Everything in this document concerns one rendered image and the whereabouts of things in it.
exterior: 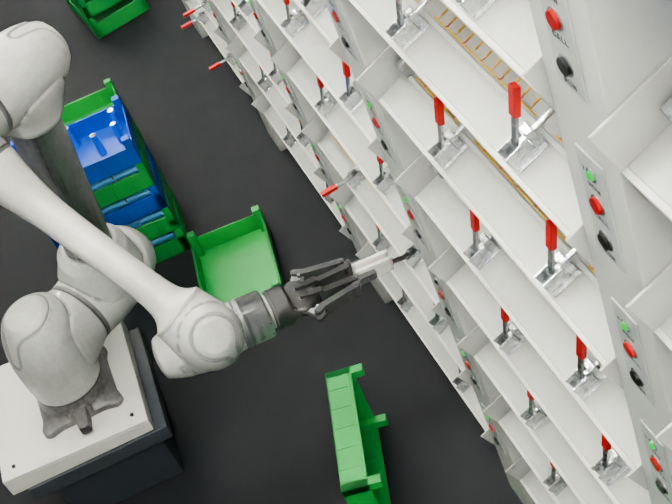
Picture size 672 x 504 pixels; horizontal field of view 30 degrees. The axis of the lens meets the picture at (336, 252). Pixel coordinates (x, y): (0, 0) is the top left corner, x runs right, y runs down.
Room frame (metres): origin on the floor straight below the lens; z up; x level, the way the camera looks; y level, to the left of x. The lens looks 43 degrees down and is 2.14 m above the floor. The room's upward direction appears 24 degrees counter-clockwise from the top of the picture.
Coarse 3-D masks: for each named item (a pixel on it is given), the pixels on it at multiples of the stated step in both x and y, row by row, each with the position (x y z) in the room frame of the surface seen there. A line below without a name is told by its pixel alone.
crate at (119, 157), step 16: (112, 96) 2.72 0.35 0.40; (96, 112) 2.73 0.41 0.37; (80, 128) 2.72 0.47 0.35; (96, 128) 2.72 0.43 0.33; (128, 128) 2.60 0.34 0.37; (80, 144) 2.70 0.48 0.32; (112, 144) 2.64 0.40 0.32; (128, 144) 2.53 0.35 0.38; (80, 160) 2.64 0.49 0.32; (96, 160) 2.61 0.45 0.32; (112, 160) 2.53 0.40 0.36; (128, 160) 2.53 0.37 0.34; (96, 176) 2.53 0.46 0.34
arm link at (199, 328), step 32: (0, 160) 1.79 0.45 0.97; (0, 192) 1.77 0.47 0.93; (32, 192) 1.76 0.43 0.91; (32, 224) 1.75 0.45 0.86; (64, 224) 1.69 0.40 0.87; (96, 256) 1.61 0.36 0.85; (128, 256) 1.58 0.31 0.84; (128, 288) 1.53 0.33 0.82; (160, 288) 1.51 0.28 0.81; (192, 288) 1.51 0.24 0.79; (160, 320) 1.47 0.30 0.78; (192, 320) 1.42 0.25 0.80; (224, 320) 1.41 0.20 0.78; (192, 352) 1.39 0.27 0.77; (224, 352) 1.38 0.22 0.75
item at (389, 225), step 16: (304, 128) 2.05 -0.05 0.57; (320, 128) 2.05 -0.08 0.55; (320, 144) 2.04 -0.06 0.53; (336, 144) 2.00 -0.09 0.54; (336, 160) 1.97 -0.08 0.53; (368, 192) 1.83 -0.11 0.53; (368, 208) 1.80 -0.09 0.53; (384, 208) 1.77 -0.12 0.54; (384, 224) 1.73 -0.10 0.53; (400, 224) 1.70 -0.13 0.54; (400, 240) 1.67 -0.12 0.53; (416, 272) 1.58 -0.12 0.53; (432, 288) 1.53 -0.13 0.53
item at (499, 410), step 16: (496, 400) 1.35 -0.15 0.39; (496, 416) 1.35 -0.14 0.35; (512, 416) 1.34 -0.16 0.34; (512, 432) 1.32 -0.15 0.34; (528, 432) 1.30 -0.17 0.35; (528, 448) 1.27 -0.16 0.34; (528, 464) 1.25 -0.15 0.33; (544, 464) 1.23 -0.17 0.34; (544, 480) 1.19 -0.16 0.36; (560, 480) 1.17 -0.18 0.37; (560, 496) 1.16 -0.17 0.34
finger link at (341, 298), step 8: (344, 288) 1.56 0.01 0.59; (352, 288) 1.55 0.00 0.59; (336, 296) 1.55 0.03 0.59; (344, 296) 1.54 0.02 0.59; (352, 296) 1.55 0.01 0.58; (320, 304) 1.54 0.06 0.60; (328, 304) 1.53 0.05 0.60; (336, 304) 1.54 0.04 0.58; (344, 304) 1.54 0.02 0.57; (320, 312) 1.52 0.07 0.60; (328, 312) 1.53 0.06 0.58; (320, 320) 1.52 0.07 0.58
